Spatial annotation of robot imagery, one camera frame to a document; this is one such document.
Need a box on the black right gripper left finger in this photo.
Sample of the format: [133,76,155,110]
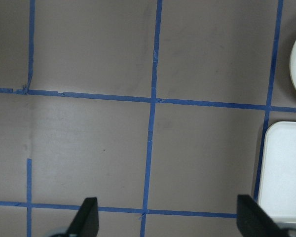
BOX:
[66,197,99,237]

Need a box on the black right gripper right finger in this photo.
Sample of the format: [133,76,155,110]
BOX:
[236,195,289,237]

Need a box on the white rectangular tray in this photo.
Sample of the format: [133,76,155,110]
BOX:
[258,121,296,222]

